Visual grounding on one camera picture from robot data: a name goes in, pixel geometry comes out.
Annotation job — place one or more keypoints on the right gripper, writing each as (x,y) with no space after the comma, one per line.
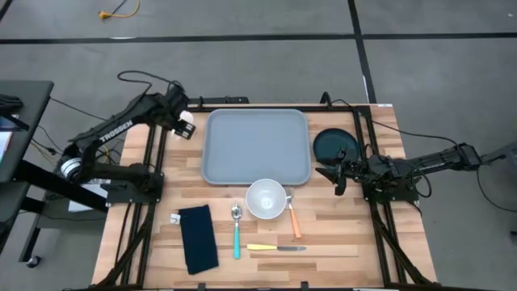
(363,167)

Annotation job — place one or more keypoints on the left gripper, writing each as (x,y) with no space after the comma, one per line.
(173,101)

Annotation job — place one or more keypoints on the white mug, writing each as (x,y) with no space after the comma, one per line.
(186,116)

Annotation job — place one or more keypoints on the dark teal plate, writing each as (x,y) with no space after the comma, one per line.
(333,141)

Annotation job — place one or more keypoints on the white ceramic bowl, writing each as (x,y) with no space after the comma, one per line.
(266,200)

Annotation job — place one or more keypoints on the dark navy cloth napkin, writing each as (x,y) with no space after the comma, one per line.
(198,242)

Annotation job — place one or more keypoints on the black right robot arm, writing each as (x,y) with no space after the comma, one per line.
(444,157)

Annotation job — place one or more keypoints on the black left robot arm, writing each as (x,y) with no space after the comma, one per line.
(117,131)

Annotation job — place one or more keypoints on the grey plastic tray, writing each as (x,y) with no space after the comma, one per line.
(254,145)

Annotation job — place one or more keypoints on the black power strip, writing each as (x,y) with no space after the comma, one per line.
(226,99)

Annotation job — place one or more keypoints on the black table clamp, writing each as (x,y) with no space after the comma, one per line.
(200,286)
(305,285)

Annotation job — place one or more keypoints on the white paper sheet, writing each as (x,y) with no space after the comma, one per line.
(87,198)

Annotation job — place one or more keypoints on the black desk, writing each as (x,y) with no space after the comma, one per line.
(28,105)

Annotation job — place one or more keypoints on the grey stand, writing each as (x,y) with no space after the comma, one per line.
(501,155)

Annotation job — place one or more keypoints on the black bundle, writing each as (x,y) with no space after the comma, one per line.
(9,104)

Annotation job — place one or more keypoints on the black aluminium table frame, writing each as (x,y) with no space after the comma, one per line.
(339,108)

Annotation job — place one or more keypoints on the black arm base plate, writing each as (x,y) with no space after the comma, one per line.
(404,197)
(121,197)

